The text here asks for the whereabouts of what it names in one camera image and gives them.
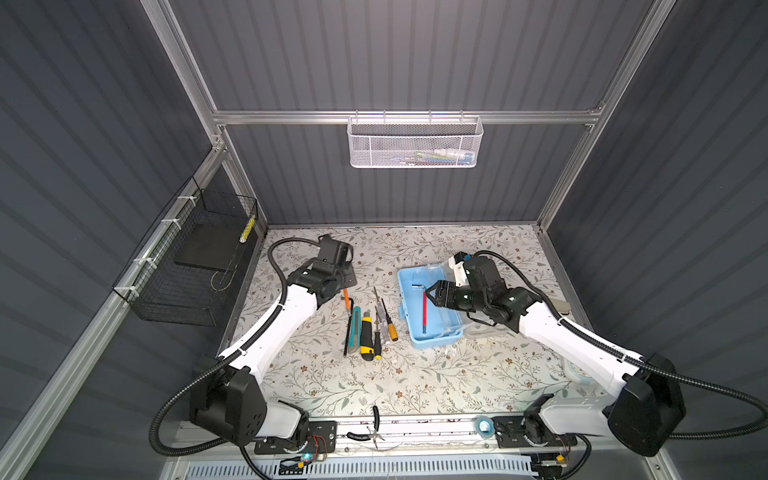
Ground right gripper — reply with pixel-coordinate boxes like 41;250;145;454
424;278;486;313

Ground black hex key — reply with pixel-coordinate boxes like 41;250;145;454
343;297;354;357

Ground red hex key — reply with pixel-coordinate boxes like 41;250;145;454
422;285;429;336

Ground blue plastic tool box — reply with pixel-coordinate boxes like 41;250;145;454
397;252;500;350

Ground yellow black utility knife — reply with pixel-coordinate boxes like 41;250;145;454
359;311;375;361

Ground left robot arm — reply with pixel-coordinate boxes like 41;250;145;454
189;265;357;450

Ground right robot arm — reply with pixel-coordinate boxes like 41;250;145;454
426;280;686;457

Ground black yellow small screwdriver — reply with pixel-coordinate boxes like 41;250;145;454
373;315;382;359

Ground yellow marker pen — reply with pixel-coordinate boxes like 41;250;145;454
239;215;256;244

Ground black pad in basket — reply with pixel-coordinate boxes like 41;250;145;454
174;224;241;273

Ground grey black stapler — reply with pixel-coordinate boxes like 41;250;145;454
552;299;572;316

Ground blue tape roll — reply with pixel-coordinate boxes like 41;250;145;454
473;415;495;439

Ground clear tape roll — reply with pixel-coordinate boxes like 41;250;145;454
561;357;595;386

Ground black pliers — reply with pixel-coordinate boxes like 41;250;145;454
344;405;383;450

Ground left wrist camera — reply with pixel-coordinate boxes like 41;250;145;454
318;234;354;268

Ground yellow handle screwdriver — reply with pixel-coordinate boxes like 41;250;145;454
381;300;399;342

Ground clear handle screwdriver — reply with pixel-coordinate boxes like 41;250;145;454
373;287;387;347

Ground white wire mesh basket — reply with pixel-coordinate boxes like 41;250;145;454
346;114;484;169

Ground black wire basket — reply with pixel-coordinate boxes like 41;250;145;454
113;178;260;327

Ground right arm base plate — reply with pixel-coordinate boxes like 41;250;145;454
491;414;578;450

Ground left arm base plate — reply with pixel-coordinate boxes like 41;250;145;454
251;419;338;455

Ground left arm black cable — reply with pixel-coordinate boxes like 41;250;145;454
147;236;325;480

